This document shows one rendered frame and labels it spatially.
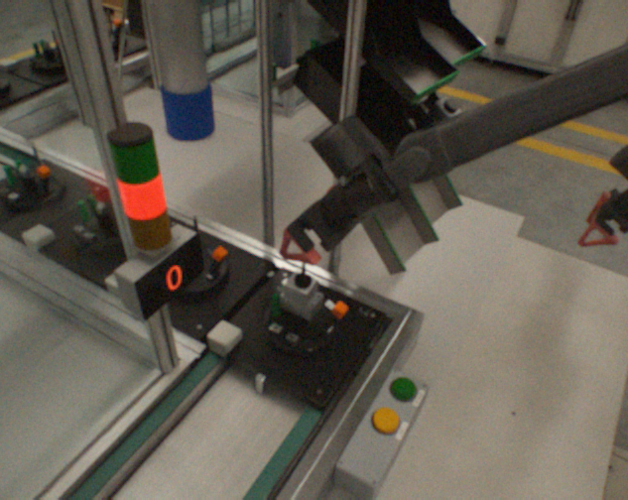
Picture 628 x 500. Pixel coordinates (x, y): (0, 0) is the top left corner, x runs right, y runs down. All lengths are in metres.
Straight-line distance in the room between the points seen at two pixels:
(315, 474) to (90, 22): 0.64
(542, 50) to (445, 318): 3.88
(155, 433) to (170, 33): 1.10
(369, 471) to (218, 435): 0.25
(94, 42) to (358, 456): 0.65
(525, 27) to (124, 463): 4.48
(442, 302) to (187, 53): 1.00
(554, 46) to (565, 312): 3.72
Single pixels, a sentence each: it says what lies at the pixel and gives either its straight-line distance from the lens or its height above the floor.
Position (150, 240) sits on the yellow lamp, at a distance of 0.69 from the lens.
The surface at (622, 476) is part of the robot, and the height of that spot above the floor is 0.28.
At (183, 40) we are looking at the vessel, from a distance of 1.62.
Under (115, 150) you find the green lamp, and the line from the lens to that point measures 0.62.
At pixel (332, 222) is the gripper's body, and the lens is 0.73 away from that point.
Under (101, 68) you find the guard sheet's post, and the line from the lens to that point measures 0.61.
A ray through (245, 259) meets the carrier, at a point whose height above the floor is 0.97.
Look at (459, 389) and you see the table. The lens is 1.07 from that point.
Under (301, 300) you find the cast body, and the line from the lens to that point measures 0.88.
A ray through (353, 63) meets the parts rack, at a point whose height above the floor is 1.39.
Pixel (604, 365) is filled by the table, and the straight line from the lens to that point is 1.24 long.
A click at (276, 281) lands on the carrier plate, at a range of 1.05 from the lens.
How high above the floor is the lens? 1.71
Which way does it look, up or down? 42 degrees down
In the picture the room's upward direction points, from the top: 3 degrees clockwise
